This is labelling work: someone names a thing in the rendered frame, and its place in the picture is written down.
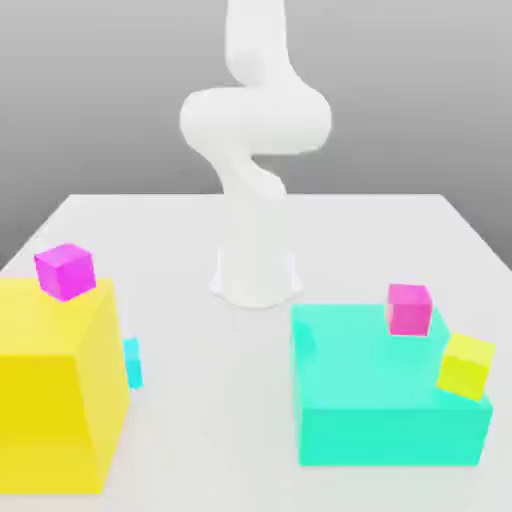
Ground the large yellow box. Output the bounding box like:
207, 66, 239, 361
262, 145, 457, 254
0, 276, 132, 496

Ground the small cyan cube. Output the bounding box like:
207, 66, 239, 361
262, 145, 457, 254
122, 336, 144, 390

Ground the small magenta cube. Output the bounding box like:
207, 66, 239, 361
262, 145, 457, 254
33, 242, 98, 303

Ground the small pink cube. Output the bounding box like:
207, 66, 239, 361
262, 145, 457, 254
386, 283, 434, 338

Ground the large turquoise box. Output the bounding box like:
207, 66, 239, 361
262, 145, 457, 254
290, 302, 494, 468

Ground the small yellow cube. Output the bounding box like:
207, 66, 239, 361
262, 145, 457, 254
436, 332, 498, 402

